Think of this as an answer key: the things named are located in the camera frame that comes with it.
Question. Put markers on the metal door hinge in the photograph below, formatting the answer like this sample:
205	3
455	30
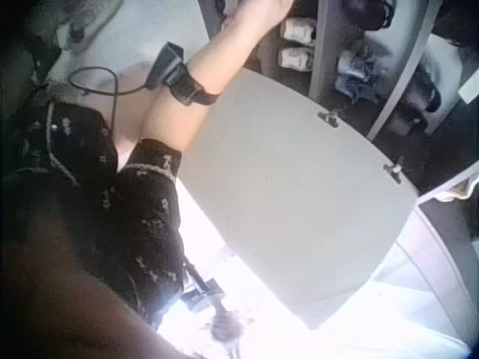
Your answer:
329	116
393	170

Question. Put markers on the person's right hand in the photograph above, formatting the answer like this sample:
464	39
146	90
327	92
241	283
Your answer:
267	9

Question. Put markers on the white sneaker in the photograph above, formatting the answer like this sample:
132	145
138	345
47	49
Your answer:
295	58
297	30

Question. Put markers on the black blurred object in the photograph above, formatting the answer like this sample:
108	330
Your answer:
215	299

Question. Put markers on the white cabinet door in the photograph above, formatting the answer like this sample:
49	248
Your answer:
292	209

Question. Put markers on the grey cabinet with shoes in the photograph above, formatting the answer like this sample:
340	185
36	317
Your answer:
322	48

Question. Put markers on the black wrist band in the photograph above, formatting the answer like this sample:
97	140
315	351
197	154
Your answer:
180	85

